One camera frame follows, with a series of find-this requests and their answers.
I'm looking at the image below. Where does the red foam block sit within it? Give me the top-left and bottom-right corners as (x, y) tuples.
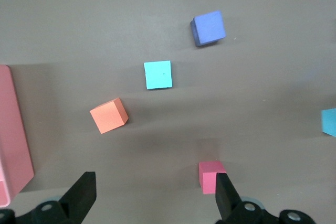
(198, 161), (227, 195)

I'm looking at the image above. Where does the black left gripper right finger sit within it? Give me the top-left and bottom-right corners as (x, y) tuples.
(215, 173), (279, 224)

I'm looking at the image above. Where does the purple foam block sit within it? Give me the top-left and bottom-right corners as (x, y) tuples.
(190, 10), (227, 48)

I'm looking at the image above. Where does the pink plastic bin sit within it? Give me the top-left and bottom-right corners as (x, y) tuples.
(0, 64), (35, 208)

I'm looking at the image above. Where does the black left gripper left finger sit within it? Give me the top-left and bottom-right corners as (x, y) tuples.
(30, 171), (97, 224)

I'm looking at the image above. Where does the orange foam block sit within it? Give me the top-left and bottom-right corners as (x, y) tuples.
(89, 97), (129, 135)

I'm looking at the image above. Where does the light blue foam block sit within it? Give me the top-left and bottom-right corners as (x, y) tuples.
(143, 60), (173, 90)
(321, 108), (336, 137)

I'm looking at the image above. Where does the brown table cover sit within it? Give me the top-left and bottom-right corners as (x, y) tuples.
(0, 0), (336, 224)

